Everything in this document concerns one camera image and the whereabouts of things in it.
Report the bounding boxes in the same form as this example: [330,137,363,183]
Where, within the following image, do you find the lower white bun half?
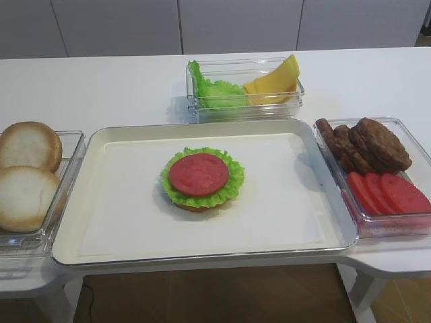
[1,166,60,233]

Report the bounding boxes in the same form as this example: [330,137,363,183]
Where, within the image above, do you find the white metal serving tray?
[52,119,358,265]

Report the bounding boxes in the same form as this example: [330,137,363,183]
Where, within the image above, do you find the yellow cheese slices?
[243,55,300,106]

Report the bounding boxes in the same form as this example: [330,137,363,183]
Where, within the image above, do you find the clear container patties and tomato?
[314,118,430,238]

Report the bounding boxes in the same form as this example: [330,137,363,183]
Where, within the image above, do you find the brown meat patty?
[333,124,374,176]
[357,118,412,173]
[316,118,338,155]
[349,126,399,174]

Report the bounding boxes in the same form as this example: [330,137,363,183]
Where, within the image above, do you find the clear container with buns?
[1,131,86,258]

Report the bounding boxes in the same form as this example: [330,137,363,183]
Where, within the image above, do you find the upper white bun half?
[1,121,63,173]

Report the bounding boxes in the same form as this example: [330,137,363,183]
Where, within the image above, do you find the black cable under table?
[82,284,96,323]

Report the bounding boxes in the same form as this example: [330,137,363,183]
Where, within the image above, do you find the clear container lettuce and cheese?
[186,57,304,123]

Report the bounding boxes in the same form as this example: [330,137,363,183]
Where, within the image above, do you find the green lettuce in container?
[188,60,248,109]

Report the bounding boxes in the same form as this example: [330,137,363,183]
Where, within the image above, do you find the middle red tomato slice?
[365,173,396,215]

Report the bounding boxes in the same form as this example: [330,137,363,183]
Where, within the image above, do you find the front red tomato slice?
[380,174,430,214]

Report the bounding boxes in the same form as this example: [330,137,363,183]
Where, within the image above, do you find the green lettuce leaf on bun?
[160,147,245,211]

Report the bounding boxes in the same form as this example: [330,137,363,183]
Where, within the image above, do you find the bottom bun on tray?
[172,197,230,212]

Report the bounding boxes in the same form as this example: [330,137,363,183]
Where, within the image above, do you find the back red tomato slice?
[347,172,382,216]

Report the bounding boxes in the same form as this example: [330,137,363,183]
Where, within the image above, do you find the red tomato slice on burger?
[168,153,230,196]

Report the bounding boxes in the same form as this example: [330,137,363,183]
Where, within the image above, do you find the white bun half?
[1,166,60,233]
[1,121,63,173]

